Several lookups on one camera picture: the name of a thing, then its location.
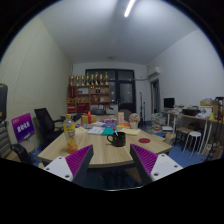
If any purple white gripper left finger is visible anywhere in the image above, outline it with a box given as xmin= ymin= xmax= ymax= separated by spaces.
xmin=44 ymin=145 xmax=94 ymax=185

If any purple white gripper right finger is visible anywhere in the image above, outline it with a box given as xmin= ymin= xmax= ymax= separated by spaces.
xmin=130 ymin=144 xmax=182 ymax=185

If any red round coaster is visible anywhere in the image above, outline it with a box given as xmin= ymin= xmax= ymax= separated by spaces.
xmin=138 ymin=138 xmax=151 ymax=144

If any black mug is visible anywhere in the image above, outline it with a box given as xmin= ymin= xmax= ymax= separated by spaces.
xmin=107 ymin=132 xmax=126 ymax=147

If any yellow paper sheet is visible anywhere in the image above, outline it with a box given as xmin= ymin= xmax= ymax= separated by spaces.
xmin=120 ymin=128 xmax=140 ymax=136

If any black office chair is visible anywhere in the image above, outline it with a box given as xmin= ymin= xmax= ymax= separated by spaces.
xmin=34 ymin=108 xmax=63 ymax=145

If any orange drink plastic bottle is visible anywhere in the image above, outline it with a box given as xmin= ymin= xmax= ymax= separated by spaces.
xmin=63 ymin=114 xmax=78 ymax=154

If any white open booklet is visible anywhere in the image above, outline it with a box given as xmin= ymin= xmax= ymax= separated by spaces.
xmin=87 ymin=127 xmax=105 ymax=135

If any teal notebook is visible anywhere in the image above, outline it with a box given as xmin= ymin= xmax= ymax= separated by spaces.
xmin=102 ymin=128 xmax=116 ymax=135

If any flower bouquet in pot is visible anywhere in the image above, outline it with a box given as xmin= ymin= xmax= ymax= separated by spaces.
xmin=129 ymin=113 xmax=140 ymax=129

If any yellow gift box red ribbon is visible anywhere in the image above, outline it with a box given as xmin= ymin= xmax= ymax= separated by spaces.
xmin=81 ymin=112 xmax=97 ymax=124

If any white round stool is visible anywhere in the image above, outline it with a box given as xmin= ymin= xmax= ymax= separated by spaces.
xmin=184 ymin=131 xmax=202 ymax=153

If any purple sign board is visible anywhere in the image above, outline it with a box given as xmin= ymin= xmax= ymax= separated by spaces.
xmin=11 ymin=113 xmax=35 ymax=142

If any black computer monitor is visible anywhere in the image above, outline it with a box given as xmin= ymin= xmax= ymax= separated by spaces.
xmin=164 ymin=98 xmax=175 ymax=108

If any grey chair at left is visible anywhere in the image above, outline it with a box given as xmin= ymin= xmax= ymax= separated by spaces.
xmin=0 ymin=121 xmax=34 ymax=165

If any wooden shelf with trophies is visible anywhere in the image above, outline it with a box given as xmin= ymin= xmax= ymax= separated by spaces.
xmin=67 ymin=72 xmax=111 ymax=113

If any white side desk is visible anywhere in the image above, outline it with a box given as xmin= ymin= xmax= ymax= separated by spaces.
xmin=164 ymin=111 xmax=224 ymax=154

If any white air conditioner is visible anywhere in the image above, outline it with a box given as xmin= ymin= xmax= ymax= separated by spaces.
xmin=148 ymin=67 xmax=160 ymax=78

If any ceiling tube light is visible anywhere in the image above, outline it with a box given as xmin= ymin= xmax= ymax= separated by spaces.
xmin=124 ymin=0 xmax=136 ymax=18

